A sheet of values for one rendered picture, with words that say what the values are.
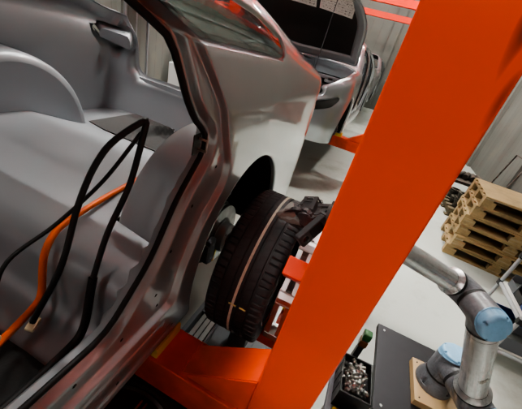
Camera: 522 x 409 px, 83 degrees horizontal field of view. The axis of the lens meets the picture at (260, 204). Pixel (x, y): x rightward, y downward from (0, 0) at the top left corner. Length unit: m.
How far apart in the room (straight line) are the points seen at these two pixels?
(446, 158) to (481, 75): 0.12
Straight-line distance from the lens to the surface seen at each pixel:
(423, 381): 2.08
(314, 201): 0.99
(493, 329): 1.40
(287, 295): 1.12
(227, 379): 1.10
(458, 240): 4.26
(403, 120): 0.53
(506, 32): 0.54
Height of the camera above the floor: 1.75
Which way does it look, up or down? 29 degrees down
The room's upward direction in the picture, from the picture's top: 16 degrees clockwise
